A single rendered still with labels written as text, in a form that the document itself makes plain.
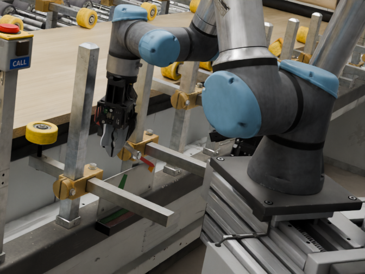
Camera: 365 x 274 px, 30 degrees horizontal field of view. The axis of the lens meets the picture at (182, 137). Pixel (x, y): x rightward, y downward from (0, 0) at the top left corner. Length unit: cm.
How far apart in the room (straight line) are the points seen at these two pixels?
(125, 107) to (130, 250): 117
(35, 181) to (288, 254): 90
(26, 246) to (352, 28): 88
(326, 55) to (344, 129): 296
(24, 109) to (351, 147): 291
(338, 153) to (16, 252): 317
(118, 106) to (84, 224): 37
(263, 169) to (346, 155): 322
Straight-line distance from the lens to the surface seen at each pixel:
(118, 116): 155
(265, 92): 117
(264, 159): 130
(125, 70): 153
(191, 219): 301
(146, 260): 270
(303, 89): 124
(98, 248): 195
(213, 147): 231
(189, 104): 204
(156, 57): 141
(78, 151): 165
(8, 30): 137
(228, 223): 142
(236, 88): 114
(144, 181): 196
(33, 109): 192
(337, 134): 449
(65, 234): 171
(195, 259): 310
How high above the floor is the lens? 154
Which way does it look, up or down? 20 degrees down
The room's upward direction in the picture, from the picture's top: 10 degrees clockwise
